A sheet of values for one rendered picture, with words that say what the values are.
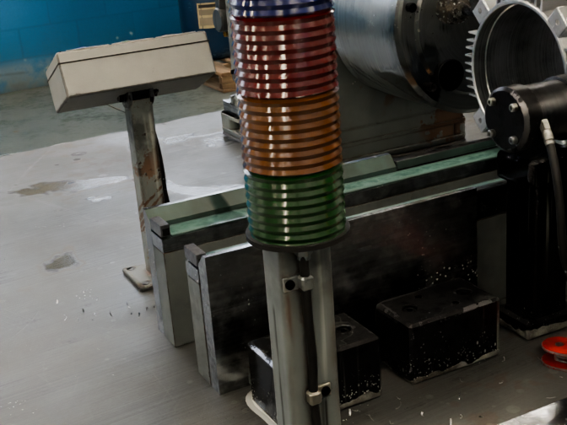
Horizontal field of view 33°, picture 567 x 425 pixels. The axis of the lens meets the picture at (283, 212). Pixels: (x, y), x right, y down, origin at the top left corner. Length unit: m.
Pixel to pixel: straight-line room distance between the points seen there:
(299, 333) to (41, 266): 0.67
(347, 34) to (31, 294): 0.54
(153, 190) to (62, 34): 5.56
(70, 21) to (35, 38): 0.27
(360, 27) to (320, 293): 0.73
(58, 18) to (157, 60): 5.57
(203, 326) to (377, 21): 0.54
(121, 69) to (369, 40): 0.38
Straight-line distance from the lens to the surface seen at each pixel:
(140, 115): 1.06
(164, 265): 0.93
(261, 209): 0.55
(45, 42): 6.60
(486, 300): 0.88
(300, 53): 0.52
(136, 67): 1.04
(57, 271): 1.19
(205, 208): 0.96
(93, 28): 6.70
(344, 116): 1.45
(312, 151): 0.54
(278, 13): 0.52
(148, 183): 1.08
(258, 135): 0.54
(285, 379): 0.61
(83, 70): 1.03
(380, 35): 1.24
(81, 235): 1.30
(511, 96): 0.86
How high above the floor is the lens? 1.24
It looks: 20 degrees down
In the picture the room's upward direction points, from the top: 4 degrees counter-clockwise
